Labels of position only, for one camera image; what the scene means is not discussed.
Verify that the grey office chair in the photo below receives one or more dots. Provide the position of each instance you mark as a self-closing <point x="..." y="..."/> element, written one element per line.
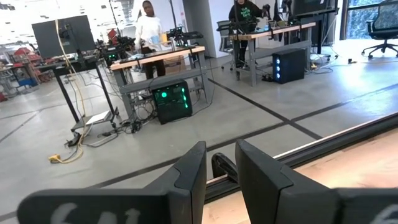
<point x="224" y="34"/>

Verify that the computer tower green lights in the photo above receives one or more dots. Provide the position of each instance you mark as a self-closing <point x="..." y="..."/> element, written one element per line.
<point x="171" y="105"/>

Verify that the wooden top grey workbench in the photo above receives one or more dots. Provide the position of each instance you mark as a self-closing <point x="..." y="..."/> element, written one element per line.
<point x="155" y="56"/>
<point x="280" y="30"/>

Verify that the black power strip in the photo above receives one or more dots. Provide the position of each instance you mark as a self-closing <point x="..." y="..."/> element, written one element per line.
<point x="74" y="140"/>

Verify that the black mesh office chair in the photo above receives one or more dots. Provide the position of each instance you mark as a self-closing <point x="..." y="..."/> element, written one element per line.
<point x="385" y="18"/>

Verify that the red storage shelving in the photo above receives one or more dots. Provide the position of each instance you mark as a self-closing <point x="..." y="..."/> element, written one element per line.
<point x="21" y="62"/>

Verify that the cardboard box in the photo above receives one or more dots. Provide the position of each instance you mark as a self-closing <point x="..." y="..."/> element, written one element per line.
<point x="174" y="64"/>

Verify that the white flat box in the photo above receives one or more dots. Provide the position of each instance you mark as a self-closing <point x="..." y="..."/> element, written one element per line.
<point x="98" y="118"/>

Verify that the person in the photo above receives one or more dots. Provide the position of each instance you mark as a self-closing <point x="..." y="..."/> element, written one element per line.
<point x="244" y="14"/>
<point x="149" y="28"/>

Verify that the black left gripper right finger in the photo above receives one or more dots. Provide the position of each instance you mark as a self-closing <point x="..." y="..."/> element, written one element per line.
<point x="267" y="193"/>

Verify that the black aluminium table frame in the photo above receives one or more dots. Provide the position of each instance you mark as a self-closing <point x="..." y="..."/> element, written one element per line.
<point x="342" y="140"/>

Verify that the dark grey monitor back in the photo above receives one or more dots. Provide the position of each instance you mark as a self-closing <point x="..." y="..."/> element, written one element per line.
<point x="62" y="35"/>

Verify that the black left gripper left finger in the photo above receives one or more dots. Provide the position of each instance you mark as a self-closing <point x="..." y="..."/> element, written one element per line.
<point x="186" y="193"/>

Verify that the black robot arm on workbench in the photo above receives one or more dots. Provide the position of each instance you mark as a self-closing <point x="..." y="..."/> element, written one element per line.
<point x="121" y="43"/>
<point x="183" y="34"/>

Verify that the black monitor stand cart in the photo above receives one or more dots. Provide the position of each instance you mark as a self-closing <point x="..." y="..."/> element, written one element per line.
<point x="66" y="67"/>

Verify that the black desk with monitor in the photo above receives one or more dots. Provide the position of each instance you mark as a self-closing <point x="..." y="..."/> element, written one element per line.
<point x="314" y="9"/>

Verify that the computer tower blue lights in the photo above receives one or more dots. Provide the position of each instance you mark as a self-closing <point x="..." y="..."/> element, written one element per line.
<point x="289" y="67"/>

